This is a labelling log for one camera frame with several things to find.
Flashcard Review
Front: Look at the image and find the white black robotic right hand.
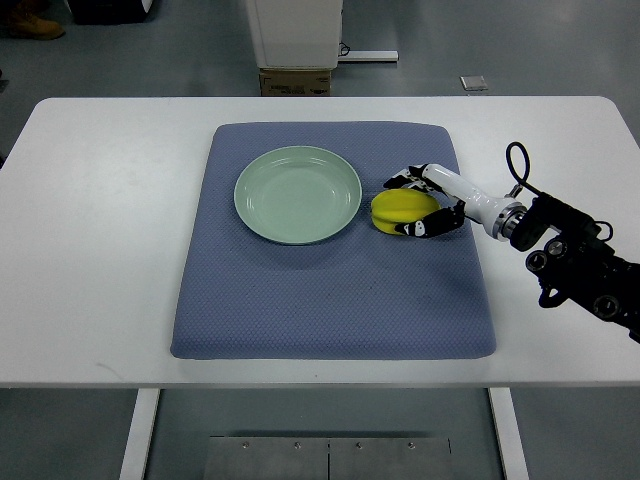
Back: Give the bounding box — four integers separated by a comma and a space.
383, 164, 527, 241

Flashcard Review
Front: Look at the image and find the yellow starfruit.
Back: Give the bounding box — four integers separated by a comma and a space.
370, 188, 441, 235

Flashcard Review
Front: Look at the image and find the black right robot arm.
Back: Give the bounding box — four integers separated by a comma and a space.
502, 142, 639, 341

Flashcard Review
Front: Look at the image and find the grey floor plate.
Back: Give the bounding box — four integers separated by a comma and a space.
459, 75, 489, 92

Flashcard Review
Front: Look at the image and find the pale green plate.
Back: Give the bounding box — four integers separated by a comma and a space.
234, 146, 363, 245

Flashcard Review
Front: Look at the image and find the blue textured mat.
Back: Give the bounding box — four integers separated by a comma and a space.
171, 121, 496, 360

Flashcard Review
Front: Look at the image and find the white right table leg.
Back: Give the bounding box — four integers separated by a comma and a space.
488, 387, 530, 480

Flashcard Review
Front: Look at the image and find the white table leg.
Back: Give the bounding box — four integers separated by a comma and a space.
488, 387, 530, 480
119, 388, 160, 480

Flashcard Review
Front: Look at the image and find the cardboard box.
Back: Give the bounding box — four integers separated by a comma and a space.
259, 69, 331, 97

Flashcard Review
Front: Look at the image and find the white left table leg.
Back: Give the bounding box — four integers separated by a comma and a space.
119, 388, 160, 480

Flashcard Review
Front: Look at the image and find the black white bin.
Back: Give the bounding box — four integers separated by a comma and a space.
65, 0, 154, 25

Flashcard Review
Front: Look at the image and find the tan work boot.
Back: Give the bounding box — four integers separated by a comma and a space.
1, 0, 65, 41

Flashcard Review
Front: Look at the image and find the white floor rail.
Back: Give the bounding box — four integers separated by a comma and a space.
338, 50, 399, 63

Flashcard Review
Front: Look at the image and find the metal base plate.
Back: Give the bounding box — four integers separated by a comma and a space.
203, 437, 454, 479

